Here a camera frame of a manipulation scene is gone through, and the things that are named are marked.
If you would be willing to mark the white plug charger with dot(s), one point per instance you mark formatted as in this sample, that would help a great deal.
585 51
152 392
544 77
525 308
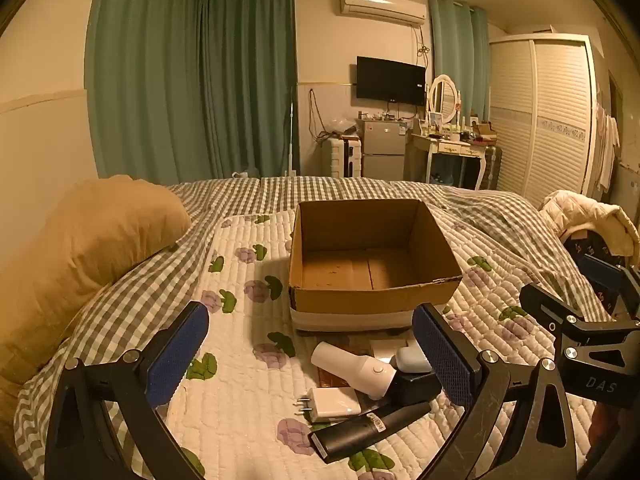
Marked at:
335 402

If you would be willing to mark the black remote control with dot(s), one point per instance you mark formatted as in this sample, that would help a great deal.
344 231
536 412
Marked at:
360 432

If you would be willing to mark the light green curtain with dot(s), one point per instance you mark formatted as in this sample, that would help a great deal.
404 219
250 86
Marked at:
450 50

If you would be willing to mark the light blue case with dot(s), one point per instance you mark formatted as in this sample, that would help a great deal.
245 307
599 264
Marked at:
412 360

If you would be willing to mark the small grey fridge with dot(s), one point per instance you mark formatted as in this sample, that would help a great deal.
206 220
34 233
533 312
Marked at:
382 147

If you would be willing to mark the white upright pole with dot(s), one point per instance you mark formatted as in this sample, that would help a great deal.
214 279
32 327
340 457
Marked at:
292 140

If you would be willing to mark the blue basket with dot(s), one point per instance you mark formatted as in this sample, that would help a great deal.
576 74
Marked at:
442 177

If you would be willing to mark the small black box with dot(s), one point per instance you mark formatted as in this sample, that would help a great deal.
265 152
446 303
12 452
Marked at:
412 387

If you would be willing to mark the hanging white towels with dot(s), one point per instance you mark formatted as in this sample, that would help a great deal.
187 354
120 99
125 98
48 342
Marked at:
607 145

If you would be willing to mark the white oval mirror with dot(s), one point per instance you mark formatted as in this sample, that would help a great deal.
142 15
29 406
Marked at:
442 97

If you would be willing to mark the brown suitcase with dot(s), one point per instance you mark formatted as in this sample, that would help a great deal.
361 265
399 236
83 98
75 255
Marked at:
492 165

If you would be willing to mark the dark patterned bag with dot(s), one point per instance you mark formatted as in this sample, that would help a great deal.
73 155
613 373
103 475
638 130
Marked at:
595 245

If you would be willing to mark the white box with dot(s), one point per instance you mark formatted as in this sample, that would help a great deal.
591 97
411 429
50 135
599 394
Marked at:
385 347

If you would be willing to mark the white suitcase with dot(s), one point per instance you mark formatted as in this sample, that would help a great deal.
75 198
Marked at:
342 157

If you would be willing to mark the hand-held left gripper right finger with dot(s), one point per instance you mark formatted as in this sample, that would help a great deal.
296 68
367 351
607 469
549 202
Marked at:
442 355

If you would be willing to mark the white floral quilted blanket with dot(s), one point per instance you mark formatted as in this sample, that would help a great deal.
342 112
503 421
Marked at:
240 360

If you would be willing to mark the tan pillow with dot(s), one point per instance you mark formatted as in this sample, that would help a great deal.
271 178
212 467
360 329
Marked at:
90 250

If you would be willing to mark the black wall television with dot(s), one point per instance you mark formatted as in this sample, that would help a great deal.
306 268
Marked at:
390 80

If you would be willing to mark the white puffer jacket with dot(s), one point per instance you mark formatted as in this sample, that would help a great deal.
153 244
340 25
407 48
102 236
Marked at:
585 210

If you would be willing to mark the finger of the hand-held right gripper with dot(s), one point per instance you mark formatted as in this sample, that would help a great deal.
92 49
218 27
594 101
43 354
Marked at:
605 269
545 307

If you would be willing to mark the white louvred wardrobe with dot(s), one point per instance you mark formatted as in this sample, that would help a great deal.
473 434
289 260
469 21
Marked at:
545 120

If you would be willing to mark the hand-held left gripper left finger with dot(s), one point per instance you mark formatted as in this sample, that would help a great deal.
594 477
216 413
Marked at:
177 355

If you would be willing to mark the small cardboard box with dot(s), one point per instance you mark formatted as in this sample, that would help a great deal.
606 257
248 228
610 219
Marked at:
485 130

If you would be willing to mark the white air conditioner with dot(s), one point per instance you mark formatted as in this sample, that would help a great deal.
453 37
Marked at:
382 6

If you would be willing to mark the person's right hand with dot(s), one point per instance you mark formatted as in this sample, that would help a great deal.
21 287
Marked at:
602 425

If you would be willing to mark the white dressing table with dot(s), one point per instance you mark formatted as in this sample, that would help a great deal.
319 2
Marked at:
450 147

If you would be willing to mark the dark green curtain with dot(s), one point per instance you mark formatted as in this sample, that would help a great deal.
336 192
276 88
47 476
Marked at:
160 85

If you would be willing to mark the white bottle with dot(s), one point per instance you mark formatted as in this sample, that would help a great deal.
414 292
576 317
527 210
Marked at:
350 365

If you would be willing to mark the clear plastic bag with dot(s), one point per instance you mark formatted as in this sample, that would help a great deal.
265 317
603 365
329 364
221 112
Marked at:
340 125

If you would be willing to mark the red patterned box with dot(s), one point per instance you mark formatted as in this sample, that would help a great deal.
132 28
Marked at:
330 379

